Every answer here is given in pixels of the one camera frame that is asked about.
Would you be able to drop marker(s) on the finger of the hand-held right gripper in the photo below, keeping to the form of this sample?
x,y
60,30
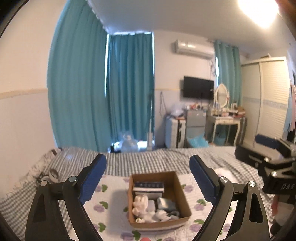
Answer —
x,y
268,140
249,156

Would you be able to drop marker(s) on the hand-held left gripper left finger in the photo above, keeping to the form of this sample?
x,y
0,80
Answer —
x,y
92,178

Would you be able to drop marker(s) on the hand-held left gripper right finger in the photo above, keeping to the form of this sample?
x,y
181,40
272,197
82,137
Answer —
x,y
203,178

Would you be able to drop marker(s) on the brown cardboard box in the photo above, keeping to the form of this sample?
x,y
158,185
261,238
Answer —
x,y
182,199

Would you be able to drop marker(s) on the dark patterned sock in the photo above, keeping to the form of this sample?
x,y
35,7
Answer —
x,y
174,212

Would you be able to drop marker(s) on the pale blue sock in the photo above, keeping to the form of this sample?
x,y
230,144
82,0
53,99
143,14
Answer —
x,y
165,202

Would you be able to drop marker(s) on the navy striped cloth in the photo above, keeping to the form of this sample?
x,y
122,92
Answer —
x,y
149,186

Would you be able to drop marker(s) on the white sock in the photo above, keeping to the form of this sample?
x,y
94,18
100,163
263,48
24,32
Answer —
x,y
160,214

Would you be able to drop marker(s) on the floral quilted mat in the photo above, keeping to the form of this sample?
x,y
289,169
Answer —
x,y
111,201

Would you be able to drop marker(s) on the teal bin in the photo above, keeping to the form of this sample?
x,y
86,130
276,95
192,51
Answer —
x,y
219,140

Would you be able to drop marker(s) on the blue plastic bag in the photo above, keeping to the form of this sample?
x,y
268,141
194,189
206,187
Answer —
x,y
197,141

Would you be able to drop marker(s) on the black and white cloth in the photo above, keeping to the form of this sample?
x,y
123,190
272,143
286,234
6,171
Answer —
x,y
54,175

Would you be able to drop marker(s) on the cream louvred wardrobe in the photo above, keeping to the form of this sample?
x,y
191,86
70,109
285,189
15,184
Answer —
x,y
266,99

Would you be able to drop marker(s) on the hanging clothes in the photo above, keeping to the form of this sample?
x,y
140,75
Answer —
x,y
293,106

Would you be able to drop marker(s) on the white dressing table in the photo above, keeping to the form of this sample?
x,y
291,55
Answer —
x,y
225,121

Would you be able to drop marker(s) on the clear water jug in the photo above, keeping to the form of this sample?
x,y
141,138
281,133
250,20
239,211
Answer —
x,y
128,142

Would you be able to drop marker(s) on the light blue suitcase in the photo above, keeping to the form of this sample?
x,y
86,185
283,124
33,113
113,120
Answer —
x,y
173,132

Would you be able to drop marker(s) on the grey mini fridge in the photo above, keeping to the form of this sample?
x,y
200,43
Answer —
x,y
196,120

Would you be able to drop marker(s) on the oval vanity mirror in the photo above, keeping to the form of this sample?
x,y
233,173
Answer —
x,y
221,95

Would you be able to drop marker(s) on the clear plastic bag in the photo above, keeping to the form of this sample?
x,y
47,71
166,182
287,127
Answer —
x,y
177,110

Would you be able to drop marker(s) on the white standing pole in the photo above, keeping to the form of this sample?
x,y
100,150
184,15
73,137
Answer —
x,y
150,120

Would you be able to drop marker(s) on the narrow teal curtain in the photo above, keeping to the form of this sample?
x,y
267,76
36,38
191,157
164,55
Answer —
x,y
227,71

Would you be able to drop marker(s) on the pink object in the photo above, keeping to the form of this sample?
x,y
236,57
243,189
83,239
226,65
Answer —
x,y
145,239

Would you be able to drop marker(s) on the wide teal curtain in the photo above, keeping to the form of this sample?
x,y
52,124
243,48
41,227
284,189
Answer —
x,y
78,76

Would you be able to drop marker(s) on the white air conditioner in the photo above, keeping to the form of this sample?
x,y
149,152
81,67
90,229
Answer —
x,y
194,49

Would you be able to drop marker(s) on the ceiling light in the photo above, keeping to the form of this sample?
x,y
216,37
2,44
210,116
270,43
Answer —
x,y
259,11

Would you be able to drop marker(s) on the black wall television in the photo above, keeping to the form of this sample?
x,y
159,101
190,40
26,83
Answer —
x,y
198,87

